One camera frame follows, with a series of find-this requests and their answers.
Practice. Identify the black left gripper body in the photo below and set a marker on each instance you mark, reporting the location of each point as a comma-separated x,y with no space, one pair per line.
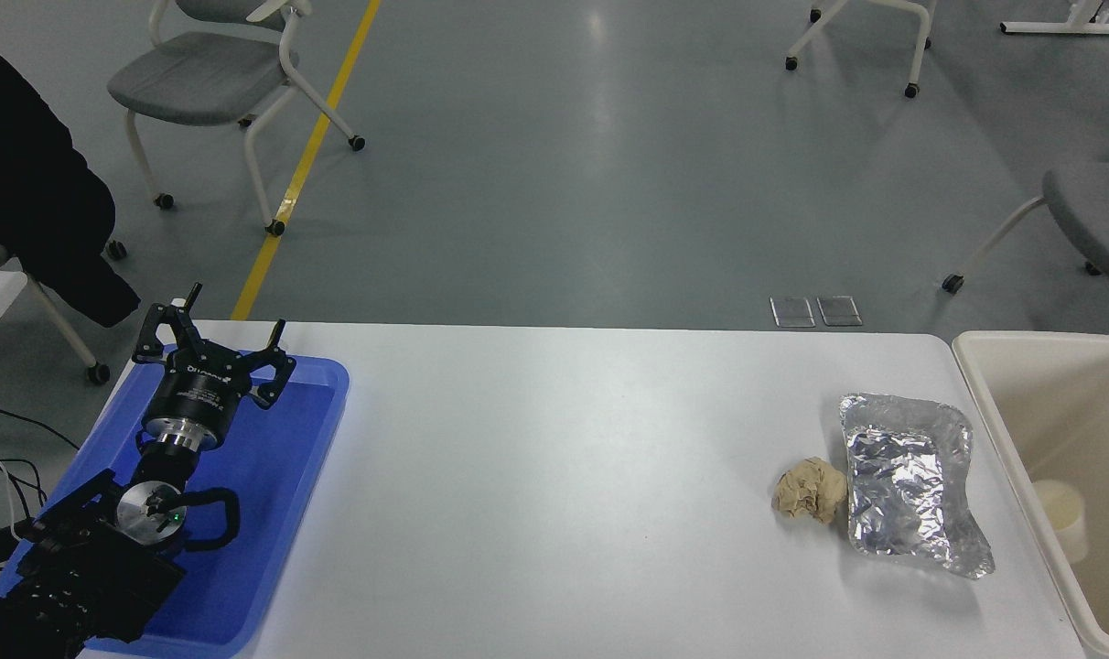
202,390

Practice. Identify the white paper cup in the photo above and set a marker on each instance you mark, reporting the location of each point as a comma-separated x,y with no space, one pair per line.
1062,517

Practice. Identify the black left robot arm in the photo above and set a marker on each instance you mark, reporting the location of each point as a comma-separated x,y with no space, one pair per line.
97,558

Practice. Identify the blue plastic tray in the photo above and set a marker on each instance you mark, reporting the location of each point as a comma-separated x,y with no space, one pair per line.
280,476

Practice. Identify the person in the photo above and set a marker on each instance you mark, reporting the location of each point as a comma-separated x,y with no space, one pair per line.
24,183

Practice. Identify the clear floor plate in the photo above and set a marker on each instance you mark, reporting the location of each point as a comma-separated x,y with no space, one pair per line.
791,311
838,310

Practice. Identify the crumpled tan paper ball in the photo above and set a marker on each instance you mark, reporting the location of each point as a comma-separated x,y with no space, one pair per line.
811,490

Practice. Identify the silver foil tray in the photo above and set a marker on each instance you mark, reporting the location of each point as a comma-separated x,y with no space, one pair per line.
902,485

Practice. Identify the large pale bin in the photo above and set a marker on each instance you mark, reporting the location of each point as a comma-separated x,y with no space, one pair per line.
1003,403

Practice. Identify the white desk base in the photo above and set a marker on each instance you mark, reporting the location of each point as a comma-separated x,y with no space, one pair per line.
1067,26

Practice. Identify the grey chair with white frame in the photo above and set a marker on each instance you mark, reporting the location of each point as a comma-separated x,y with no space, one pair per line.
198,78

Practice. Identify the white chair frame with castors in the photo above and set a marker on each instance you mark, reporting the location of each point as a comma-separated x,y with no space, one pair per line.
910,89

